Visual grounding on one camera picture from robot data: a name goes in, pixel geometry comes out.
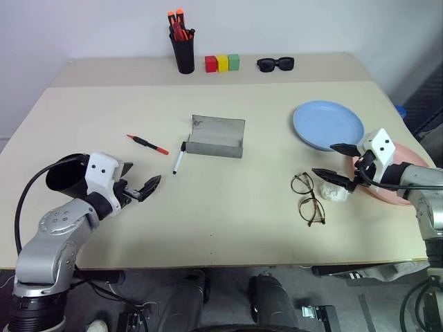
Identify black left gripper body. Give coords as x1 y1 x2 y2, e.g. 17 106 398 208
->
112 168 145 209

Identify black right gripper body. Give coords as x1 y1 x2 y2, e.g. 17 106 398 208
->
347 151 377 192

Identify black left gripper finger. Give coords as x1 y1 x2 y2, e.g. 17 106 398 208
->
138 174 163 202
116 161 134 181

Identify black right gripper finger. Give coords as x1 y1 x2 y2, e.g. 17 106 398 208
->
329 142 361 157
311 167 356 193

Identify red and black pen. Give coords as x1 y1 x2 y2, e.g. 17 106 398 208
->
126 133 170 156

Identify tortoiseshell eyeglasses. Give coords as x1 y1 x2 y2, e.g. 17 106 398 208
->
290 172 327 228

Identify white marker with black cap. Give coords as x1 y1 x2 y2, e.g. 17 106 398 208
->
172 141 187 175

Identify grey glasses case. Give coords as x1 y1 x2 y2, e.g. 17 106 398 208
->
185 114 246 160

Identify crumpled white paper ball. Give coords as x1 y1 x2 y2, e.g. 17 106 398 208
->
318 183 350 203

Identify blue plate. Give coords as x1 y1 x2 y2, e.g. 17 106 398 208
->
293 100 365 153

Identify pink plate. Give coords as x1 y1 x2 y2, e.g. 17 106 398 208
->
349 143 430 207

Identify black conical pen cup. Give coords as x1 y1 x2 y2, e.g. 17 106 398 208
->
46 153 93 201

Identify dark woven patterned object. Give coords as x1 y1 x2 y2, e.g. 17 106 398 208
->
403 67 443 139

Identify black sunglasses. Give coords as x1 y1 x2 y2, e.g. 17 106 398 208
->
256 56 296 73

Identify dark rounded shape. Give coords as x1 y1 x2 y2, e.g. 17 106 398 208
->
157 269 211 332
248 272 299 332

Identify tall black pen holder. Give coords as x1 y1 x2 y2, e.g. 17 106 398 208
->
169 29 195 75

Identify white shoe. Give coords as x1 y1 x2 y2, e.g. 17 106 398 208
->
86 319 109 332

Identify red pen in holder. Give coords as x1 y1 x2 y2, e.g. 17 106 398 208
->
172 20 186 42

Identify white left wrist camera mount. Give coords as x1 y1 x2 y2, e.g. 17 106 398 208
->
84 151 120 209

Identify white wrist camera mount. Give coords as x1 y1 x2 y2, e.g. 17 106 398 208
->
356 128 397 184
84 151 120 209

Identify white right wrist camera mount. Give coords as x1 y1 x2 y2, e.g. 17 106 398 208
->
356 128 397 184

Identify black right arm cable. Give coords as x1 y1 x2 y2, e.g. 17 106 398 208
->
354 162 443 191

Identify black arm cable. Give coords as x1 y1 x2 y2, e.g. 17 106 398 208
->
354 162 443 191
14 157 86 257

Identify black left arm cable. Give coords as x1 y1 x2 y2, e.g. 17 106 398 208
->
14 157 86 257

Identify metal floor bracket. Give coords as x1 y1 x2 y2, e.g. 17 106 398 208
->
300 305 339 332

